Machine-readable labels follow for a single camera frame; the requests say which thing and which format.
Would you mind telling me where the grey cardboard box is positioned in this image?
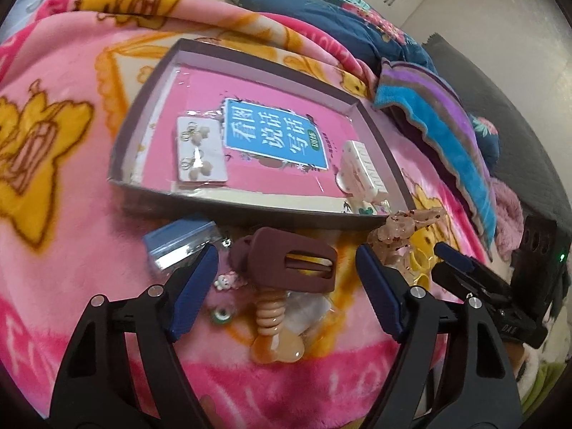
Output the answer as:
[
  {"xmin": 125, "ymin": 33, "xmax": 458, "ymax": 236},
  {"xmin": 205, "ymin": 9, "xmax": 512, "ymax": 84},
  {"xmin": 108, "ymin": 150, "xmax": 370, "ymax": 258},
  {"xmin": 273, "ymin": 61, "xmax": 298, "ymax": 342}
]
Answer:
[{"xmin": 106, "ymin": 38, "xmax": 416, "ymax": 232}]

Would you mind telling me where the small white bunny charm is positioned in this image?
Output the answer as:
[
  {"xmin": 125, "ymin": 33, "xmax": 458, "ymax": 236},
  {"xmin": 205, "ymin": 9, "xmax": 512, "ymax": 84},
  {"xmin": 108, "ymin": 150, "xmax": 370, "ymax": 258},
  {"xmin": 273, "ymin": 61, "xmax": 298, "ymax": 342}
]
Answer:
[{"xmin": 214, "ymin": 272, "xmax": 244, "ymax": 292}]

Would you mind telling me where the brown hair claw clip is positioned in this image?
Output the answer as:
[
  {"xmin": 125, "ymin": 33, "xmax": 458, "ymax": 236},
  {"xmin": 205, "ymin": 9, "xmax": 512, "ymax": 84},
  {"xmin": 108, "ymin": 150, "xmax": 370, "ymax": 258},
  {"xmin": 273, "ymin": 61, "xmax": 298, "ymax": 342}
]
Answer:
[{"xmin": 230, "ymin": 227, "xmax": 339, "ymax": 296}]

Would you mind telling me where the white earring card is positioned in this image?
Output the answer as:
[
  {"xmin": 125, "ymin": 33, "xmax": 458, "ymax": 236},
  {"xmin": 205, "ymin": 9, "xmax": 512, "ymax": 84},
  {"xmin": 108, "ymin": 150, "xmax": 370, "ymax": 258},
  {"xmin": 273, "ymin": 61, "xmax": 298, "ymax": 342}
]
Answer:
[{"xmin": 176, "ymin": 114, "xmax": 230, "ymax": 187}]

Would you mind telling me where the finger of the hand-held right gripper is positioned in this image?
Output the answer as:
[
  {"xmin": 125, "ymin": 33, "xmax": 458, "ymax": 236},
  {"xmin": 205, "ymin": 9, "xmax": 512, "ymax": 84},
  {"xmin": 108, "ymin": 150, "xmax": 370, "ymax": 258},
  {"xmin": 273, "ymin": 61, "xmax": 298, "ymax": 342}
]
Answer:
[
  {"xmin": 433, "ymin": 241, "xmax": 514, "ymax": 307},
  {"xmin": 430, "ymin": 263, "xmax": 474, "ymax": 302}
]

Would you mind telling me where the beige dotted mesh bow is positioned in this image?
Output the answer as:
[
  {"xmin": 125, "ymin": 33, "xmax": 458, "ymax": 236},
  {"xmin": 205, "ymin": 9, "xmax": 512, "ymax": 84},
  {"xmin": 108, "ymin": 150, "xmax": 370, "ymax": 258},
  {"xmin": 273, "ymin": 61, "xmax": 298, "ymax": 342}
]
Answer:
[{"xmin": 369, "ymin": 206, "xmax": 448, "ymax": 278}]

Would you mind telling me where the translucent peach hair clip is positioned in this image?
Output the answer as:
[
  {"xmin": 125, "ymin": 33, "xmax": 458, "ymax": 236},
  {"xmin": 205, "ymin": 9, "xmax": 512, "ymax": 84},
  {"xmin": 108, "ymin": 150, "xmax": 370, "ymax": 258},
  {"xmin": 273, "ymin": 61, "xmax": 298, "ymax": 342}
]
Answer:
[{"xmin": 250, "ymin": 333, "xmax": 310, "ymax": 366}]

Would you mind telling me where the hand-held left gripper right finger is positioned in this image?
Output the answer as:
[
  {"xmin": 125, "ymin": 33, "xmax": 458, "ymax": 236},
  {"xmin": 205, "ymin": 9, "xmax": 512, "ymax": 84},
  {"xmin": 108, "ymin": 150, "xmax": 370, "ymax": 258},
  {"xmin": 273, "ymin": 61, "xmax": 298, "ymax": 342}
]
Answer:
[{"xmin": 356, "ymin": 244, "xmax": 523, "ymax": 429}]

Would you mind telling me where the yellow hair tie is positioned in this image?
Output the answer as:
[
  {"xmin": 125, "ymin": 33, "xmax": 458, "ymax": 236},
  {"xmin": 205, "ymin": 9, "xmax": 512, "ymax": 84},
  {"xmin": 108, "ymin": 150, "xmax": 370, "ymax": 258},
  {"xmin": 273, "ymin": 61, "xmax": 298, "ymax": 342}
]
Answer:
[{"xmin": 409, "ymin": 250, "xmax": 436, "ymax": 287}]

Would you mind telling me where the pink book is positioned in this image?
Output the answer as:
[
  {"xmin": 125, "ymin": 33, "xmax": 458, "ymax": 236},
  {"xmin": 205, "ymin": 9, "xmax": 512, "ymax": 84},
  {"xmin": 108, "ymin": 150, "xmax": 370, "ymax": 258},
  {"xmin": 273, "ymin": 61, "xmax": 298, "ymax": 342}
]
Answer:
[{"xmin": 134, "ymin": 65, "xmax": 390, "ymax": 215}]

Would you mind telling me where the striped fleece blanket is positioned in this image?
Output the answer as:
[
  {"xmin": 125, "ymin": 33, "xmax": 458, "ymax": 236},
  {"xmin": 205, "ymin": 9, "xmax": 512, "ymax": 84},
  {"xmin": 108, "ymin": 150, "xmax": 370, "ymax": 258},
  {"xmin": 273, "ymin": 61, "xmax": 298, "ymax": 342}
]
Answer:
[{"xmin": 373, "ymin": 58, "xmax": 500, "ymax": 247}]

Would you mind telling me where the clear plastic bag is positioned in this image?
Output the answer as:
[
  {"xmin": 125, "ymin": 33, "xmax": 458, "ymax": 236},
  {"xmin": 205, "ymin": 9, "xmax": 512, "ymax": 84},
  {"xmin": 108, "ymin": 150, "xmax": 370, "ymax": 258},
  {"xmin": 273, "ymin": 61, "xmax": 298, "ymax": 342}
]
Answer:
[{"xmin": 283, "ymin": 292, "xmax": 334, "ymax": 337}]

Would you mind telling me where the pink bear printed blanket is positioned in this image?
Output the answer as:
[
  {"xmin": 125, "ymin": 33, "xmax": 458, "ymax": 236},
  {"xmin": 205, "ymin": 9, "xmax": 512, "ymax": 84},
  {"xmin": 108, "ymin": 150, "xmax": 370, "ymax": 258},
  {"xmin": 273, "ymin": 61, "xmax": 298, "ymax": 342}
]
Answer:
[{"xmin": 0, "ymin": 0, "xmax": 506, "ymax": 429}]

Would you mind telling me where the pink fluffy cloth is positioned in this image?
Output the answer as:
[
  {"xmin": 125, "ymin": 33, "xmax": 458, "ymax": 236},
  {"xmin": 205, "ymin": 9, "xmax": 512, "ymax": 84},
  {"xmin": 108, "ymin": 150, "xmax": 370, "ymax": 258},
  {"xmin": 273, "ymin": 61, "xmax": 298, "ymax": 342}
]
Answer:
[{"xmin": 489, "ymin": 176, "xmax": 524, "ymax": 261}]

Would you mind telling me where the dark blue floral quilt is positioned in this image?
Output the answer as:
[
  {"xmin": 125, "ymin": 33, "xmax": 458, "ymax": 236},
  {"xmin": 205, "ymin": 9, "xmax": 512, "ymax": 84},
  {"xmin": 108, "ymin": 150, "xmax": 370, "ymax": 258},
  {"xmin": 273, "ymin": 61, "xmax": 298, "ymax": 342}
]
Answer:
[{"xmin": 223, "ymin": 0, "xmax": 500, "ymax": 166}]

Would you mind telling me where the person's right forearm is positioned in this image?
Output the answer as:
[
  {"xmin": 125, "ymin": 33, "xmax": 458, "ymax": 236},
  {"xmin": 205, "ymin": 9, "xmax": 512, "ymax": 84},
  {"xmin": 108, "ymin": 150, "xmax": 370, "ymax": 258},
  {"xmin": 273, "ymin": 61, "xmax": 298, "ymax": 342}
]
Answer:
[{"xmin": 505, "ymin": 342, "xmax": 569, "ymax": 412}]

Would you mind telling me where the white hair clip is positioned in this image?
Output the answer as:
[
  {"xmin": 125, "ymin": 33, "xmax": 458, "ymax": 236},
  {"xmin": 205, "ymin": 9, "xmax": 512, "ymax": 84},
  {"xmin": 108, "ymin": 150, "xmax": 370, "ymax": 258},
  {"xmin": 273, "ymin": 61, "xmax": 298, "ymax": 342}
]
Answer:
[{"xmin": 337, "ymin": 140, "xmax": 390, "ymax": 202}]

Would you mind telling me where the dark grey headboard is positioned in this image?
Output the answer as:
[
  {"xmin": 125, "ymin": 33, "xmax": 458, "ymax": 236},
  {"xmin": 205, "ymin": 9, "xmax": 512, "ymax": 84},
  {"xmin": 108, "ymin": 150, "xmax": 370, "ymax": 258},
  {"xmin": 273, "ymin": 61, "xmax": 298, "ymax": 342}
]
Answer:
[{"xmin": 422, "ymin": 33, "xmax": 572, "ymax": 244}]

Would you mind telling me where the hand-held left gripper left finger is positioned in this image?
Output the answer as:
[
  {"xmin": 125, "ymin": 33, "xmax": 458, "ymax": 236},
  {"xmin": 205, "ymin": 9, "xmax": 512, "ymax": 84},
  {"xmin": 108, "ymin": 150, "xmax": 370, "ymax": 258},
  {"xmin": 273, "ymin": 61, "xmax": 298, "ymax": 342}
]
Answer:
[{"xmin": 49, "ymin": 245, "xmax": 220, "ymax": 429}]

